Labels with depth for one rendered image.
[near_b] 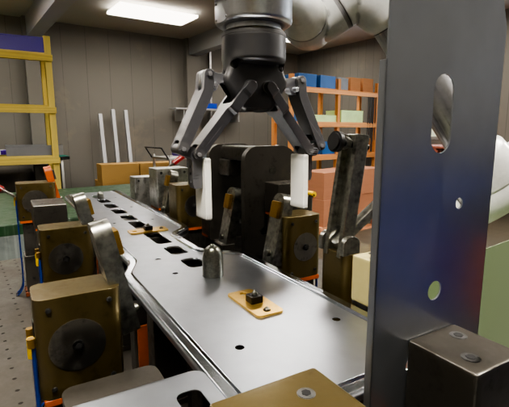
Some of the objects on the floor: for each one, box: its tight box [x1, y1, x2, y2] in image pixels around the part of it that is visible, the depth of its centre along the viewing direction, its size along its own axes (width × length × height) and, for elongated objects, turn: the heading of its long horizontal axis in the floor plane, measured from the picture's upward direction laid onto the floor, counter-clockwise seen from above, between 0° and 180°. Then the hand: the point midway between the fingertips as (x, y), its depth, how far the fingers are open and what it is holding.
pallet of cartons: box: [95, 161, 175, 187], centre depth 698 cm, size 87×127×72 cm
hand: (254, 203), depth 52 cm, fingers open, 13 cm apart
